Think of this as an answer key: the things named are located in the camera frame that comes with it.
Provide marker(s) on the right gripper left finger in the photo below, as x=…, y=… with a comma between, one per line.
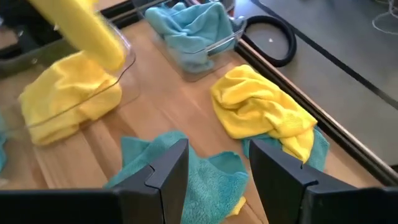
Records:
x=93, y=205

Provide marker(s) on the yellow microfiber towel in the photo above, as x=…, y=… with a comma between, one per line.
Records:
x=248, y=102
x=84, y=31
x=237, y=207
x=62, y=102

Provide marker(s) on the clear plastic basket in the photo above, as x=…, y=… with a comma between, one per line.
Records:
x=129, y=59
x=228, y=40

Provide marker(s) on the blue microfiber towel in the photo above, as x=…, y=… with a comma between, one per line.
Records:
x=320, y=149
x=214, y=186
x=2, y=146
x=186, y=28

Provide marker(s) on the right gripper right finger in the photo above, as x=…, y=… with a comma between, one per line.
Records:
x=311, y=202

